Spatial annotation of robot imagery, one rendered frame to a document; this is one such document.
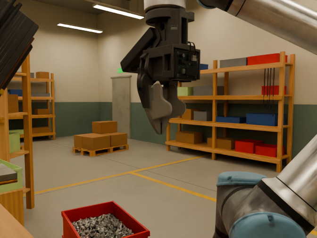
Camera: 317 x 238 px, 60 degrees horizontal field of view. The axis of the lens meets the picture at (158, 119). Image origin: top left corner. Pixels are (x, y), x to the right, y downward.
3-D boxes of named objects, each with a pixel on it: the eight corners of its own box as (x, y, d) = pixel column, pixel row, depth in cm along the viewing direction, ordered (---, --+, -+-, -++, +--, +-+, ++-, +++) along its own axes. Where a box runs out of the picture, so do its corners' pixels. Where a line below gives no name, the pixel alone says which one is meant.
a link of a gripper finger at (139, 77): (142, 108, 47) (142, 56, 47) (137, 108, 48) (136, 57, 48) (162, 107, 51) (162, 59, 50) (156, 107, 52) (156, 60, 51)
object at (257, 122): (279, 173, 500) (283, 50, 484) (164, 150, 722) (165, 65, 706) (291, 168, 536) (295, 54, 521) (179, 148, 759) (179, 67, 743)
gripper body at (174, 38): (171, 81, 43) (171, 2, 42) (136, 83, 49) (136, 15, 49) (201, 83, 48) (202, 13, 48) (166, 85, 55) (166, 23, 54)
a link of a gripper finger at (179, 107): (179, 136, 48) (179, 82, 47) (155, 133, 52) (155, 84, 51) (190, 134, 50) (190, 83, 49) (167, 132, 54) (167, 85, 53)
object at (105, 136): (109, 146, 790) (108, 120, 785) (128, 149, 739) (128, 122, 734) (72, 152, 698) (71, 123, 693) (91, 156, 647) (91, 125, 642)
